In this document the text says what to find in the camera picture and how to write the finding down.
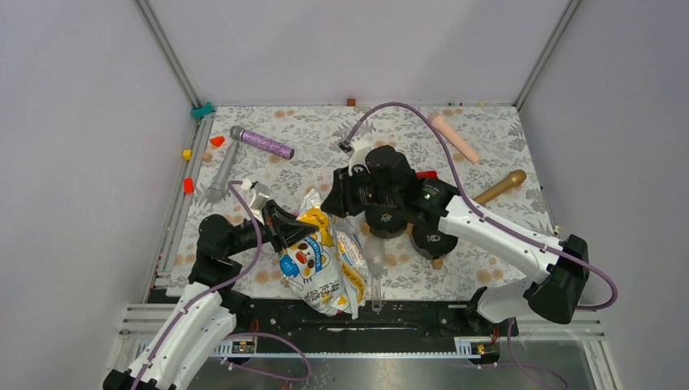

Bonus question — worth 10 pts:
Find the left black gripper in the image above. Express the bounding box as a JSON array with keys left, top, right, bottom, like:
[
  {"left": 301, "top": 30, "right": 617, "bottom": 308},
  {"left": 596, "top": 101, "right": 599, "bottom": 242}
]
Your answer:
[{"left": 225, "top": 199, "right": 319, "bottom": 257}]

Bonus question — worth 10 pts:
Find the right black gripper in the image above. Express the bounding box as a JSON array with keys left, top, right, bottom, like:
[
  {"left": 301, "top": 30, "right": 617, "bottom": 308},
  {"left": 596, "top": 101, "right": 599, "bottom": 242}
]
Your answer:
[{"left": 321, "top": 162, "right": 401, "bottom": 218}]

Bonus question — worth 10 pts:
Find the cat food bag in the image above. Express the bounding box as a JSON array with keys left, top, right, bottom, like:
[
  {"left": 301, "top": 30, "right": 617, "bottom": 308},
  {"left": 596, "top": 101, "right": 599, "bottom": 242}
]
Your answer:
[{"left": 279, "top": 189, "right": 371, "bottom": 319}]

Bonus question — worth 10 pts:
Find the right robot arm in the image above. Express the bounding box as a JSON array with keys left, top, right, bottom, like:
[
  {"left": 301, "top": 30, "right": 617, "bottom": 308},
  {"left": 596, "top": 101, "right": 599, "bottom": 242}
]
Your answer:
[{"left": 322, "top": 141, "right": 589, "bottom": 335}]

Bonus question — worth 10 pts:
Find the black bowl paw print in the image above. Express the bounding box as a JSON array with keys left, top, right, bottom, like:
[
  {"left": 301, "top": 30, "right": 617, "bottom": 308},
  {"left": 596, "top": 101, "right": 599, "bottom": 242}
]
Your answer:
[{"left": 365, "top": 206, "right": 414, "bottom": 240}]

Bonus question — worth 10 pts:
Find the red plastic box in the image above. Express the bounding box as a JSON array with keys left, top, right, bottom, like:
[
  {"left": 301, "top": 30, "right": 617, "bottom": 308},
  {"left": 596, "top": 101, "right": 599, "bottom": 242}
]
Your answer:
[{"left": 416, "top": 171, "right": 438, "bottom": 179}]

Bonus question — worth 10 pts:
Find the floral patterned table mat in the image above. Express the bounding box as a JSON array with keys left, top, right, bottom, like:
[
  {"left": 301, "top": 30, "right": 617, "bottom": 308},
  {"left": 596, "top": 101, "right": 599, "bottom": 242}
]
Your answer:
[{"left": 205, "top": 106, "right": 555, "bottom": 301}]

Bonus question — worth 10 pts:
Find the black bowl fish print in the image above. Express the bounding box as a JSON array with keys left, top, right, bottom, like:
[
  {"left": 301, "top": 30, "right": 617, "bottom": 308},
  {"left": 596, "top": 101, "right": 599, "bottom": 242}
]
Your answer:
[{"left": 411, "top": 226, "right": 458, "bottom": 260}]

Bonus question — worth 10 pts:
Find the pink toy microphone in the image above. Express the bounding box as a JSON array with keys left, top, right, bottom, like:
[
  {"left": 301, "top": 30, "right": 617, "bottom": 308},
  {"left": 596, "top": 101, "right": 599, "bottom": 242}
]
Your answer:
[{"left": 428, "top": 112, "right": 480, "bottom": 164}]

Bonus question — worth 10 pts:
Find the grey toy microphone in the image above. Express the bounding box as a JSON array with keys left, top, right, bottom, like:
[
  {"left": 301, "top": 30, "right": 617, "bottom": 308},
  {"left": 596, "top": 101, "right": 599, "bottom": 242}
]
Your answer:
[{"left": 206, "top": 141, "right": 240, "bottom": 204}]

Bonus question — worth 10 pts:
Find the purple glitter toy microphone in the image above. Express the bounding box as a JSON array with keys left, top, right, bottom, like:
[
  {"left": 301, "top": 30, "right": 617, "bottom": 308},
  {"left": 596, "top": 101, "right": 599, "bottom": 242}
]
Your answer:
[{"left": 229, "top": 126, "right": 294, "bottom": 160}]

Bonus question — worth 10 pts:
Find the red triangular block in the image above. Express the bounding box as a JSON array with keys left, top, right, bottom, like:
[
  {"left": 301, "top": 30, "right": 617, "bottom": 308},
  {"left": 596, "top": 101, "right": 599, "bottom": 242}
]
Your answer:
[{"left": 209, "top": 136, "right": 225, "bottom": 148}]

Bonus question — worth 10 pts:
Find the gold toy microphone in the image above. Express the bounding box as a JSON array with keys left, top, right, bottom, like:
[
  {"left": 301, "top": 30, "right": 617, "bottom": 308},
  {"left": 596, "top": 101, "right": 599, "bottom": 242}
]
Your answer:
[{"left": 474, "top": 169, "right": 527, "bottom": 206}]

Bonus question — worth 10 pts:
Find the teal plastic block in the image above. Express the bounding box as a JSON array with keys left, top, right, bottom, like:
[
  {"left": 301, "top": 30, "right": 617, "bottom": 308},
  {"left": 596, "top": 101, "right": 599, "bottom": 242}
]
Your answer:
[{"left": 191, "top": 102, "right": 215, "bottom": 119}]

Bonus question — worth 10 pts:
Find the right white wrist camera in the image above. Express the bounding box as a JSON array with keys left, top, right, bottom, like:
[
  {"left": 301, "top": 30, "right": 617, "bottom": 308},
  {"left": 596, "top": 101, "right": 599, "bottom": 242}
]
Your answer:
[{"left": 338, "top": 140, "right": 371, "bottom": 176}]

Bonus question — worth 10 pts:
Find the red block on rail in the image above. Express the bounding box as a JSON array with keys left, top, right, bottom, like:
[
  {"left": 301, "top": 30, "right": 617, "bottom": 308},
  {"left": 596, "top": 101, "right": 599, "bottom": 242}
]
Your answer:
[{"left": 182, "top": 177, "right": 195, "bottom": 194}]

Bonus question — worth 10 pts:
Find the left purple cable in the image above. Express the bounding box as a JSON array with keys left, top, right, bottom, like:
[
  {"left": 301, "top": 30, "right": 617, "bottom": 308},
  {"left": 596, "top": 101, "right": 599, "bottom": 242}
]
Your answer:
[{"left": 128, "top": 180, "right": 314, "bottom": 390}]

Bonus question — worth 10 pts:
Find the purple cable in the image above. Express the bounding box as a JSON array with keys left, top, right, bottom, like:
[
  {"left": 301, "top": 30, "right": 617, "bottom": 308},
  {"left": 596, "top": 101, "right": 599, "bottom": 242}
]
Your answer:
[
  {"left": 128, "top": 180, "right": 314, "bottom": 390},
  {"left": 339, "top": 102, "right": 619, "bottom": 388}
]

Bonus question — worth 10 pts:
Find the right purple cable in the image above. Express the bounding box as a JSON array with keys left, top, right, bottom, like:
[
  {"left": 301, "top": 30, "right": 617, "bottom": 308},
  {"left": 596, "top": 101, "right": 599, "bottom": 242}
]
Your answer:
[{"left": 339, "top": 102, "right": 619, "bottom": 388}]

